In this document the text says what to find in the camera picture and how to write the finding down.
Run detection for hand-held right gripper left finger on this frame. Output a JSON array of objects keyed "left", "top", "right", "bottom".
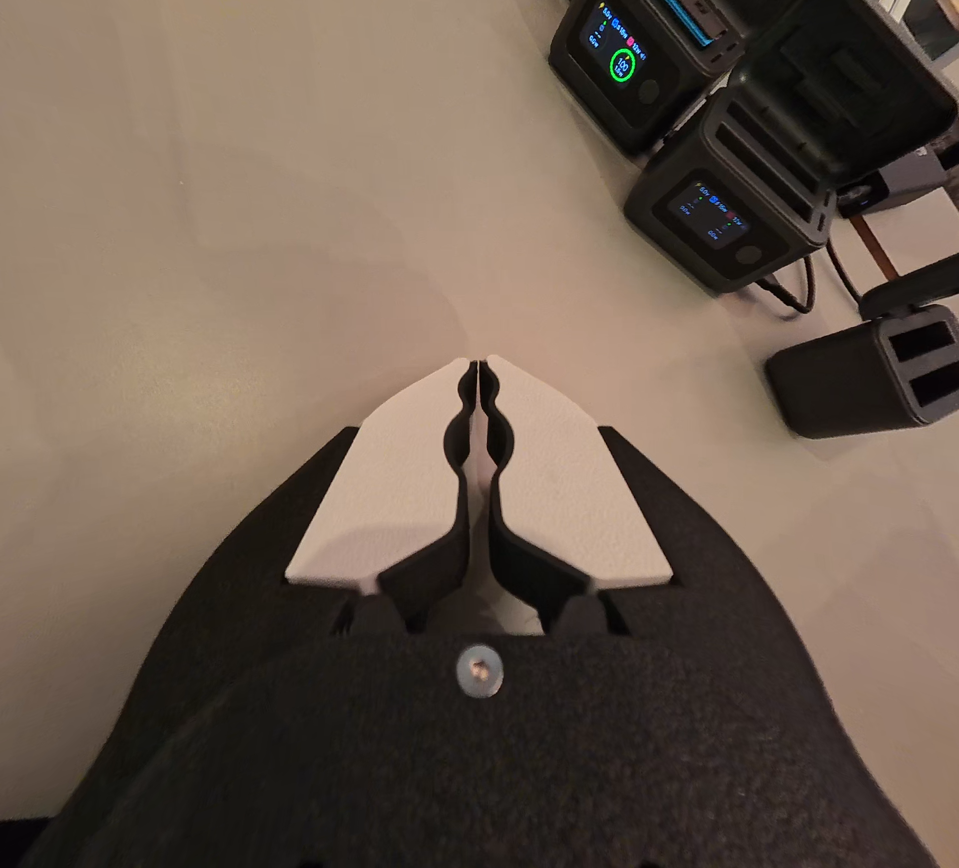
[{"left": 284, "top": 356, "right": 478, "bottom": 596}]

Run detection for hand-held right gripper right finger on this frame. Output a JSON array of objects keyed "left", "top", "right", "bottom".
[{"left": 484, "top": 355, "right": 674, "bottom": 593}]

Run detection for black charging hub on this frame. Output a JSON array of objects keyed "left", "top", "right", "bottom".
[{"left": 877, "top": 134, "right": 959, "bottom": 213}]

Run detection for black charging cable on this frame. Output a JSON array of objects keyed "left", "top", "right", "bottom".
[
  {"left": 757, "top": 247, "right": 819, "bottom": 318},
  {"left": 825, "top": 209, "right": 873, "bottom": 309}
]

